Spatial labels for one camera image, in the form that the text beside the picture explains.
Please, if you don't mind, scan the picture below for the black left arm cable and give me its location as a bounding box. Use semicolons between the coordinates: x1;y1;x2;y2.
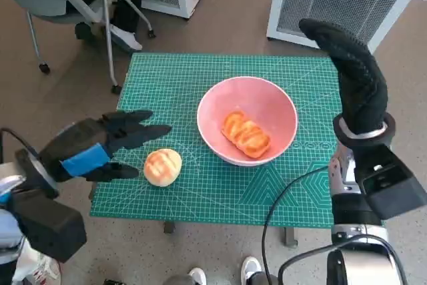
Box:
0;127;37;156

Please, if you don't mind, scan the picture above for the green cutting mat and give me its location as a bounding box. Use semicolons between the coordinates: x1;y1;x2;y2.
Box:
89;51;385;230

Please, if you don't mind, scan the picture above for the seated person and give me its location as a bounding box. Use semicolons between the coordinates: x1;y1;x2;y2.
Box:
66;0;149;53

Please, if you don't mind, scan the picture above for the long black robot cable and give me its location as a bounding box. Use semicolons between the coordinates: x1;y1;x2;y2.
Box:
262;166;330;285

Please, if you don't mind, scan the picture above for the long braided toy bread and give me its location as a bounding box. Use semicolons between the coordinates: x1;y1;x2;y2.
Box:
221;110;271;159

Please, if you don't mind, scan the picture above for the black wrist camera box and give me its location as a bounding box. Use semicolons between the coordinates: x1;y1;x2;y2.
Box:
353;146;427;221
9;188;88;264

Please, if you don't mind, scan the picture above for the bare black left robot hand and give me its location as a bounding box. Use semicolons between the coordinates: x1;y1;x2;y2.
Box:
39;109;173;183

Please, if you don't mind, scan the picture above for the standing person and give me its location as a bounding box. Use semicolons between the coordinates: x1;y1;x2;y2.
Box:
163;256;281;285

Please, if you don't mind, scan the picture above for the looped black robot cable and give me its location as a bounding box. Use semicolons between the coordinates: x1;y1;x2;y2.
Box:
278;238;408;285

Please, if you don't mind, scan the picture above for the wide white vented cabinet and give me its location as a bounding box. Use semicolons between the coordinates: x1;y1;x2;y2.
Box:
266;0;427;54

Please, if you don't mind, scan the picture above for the round toy bread bun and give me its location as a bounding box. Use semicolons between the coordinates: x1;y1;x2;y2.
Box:
143;148;183;187

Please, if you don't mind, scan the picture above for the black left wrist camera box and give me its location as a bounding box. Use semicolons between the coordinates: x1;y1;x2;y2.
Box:
9;188;88;264

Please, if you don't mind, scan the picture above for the pink bowl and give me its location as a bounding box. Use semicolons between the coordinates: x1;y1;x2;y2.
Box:
195;77;299;168

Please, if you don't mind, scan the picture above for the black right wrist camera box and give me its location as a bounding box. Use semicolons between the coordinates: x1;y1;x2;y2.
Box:
353;146;427;221

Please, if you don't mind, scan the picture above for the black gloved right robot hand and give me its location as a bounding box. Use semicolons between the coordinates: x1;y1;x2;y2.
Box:
298;18;388;135

